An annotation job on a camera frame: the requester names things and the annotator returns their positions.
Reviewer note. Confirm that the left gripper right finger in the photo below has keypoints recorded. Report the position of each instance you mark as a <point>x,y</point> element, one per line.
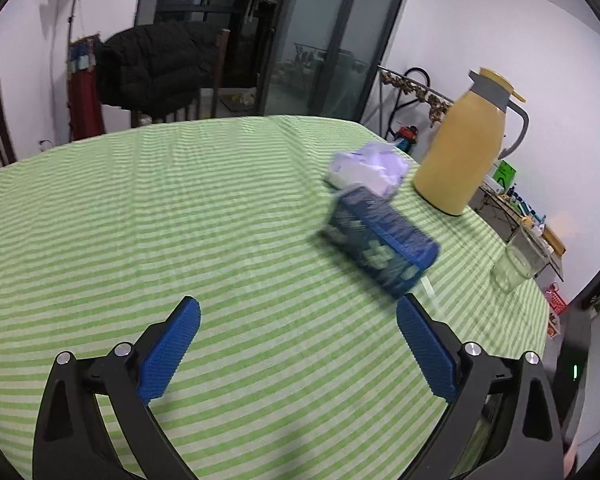
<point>500,420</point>

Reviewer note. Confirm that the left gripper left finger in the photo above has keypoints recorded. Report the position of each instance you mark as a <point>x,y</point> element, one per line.
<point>71,439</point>

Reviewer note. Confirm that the clear drinking glass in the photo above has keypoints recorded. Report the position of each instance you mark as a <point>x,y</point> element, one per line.
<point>523,257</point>

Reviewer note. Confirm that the metal side rack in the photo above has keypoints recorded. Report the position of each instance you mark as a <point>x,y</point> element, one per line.
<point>440,104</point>

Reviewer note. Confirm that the blue carton box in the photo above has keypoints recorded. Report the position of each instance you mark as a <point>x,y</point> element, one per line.
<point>383,243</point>

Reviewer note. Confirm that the yellow thermos jug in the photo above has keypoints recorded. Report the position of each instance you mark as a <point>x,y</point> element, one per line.
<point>468,142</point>

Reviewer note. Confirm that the purple tissue pack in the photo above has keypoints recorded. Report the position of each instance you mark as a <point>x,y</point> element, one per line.
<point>378,166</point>

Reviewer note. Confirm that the red blue fabric bag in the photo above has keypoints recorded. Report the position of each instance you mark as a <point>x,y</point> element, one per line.
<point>85,108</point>

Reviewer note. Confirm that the dark sliding glass door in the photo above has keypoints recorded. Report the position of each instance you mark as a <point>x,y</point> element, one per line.
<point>286,57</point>

